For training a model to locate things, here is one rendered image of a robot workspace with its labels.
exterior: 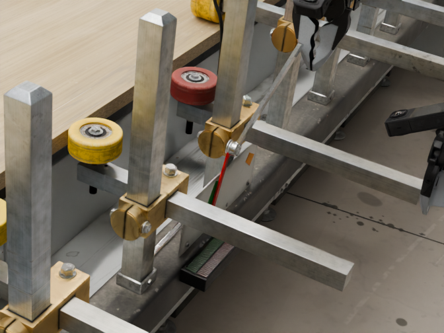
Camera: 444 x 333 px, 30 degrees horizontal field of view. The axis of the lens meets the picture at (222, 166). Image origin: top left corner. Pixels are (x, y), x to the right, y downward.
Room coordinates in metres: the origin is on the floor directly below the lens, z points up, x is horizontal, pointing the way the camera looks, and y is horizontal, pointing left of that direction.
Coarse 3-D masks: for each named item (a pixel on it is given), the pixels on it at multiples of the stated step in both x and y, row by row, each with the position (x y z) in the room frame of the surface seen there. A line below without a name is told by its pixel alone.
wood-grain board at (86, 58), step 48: (0, 0) 1.47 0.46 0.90; (48, 0) 1.50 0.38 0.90; (96, 0) 1.54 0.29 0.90; (144, 0) 1.57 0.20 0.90; (0, 48) 1.27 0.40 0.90; (48, 48) 1.30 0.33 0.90; (96, 48) 1.32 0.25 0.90; (192, 48) 1.38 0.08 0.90; (0, 96) 1.11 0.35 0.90; (96, 96) 1.15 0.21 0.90; (0, 144) 0.97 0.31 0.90
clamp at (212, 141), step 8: (256, 104) 1.26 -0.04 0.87; (240, 112) 1.22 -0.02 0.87; (248, 112) 1.23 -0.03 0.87; (208, 120) 1.18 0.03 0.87; (240, 120) 1.19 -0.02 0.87; (248, 120) 1.21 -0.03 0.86; (208, 128) 1.16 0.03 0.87; (216, 128) 1.16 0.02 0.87; (224, 128) 1.16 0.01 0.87; (232, 128) 1.16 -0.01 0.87; (240, 128) 1.18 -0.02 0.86; (200, 136) 1.15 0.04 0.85; (208, 136) 1.15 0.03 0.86; (216, 136) 1.14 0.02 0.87; (224, 136) 1.15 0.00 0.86; (232, 136) 1.16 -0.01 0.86; (200, 144) 1.15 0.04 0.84; (208, 144) 1.15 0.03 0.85; (216, 144) 1.14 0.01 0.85; (224, 144) 1.14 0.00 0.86; (208, 152) 1.15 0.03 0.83; (216, 152) 1.14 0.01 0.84; (224, 152) 1.14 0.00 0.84
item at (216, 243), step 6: (216, 240) 1.08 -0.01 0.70; (210, 246) 1.07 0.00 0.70; (216, 246) 1.07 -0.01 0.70; (204, 252) 1.05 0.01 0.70; (210, 252) 1.05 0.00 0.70; (198, 258) 1.03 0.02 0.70; (204, 258) 1.03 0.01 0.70; (192, 264) 1.01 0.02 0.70; (198, 264) 1.02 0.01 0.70; (192, 270) 1.00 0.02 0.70
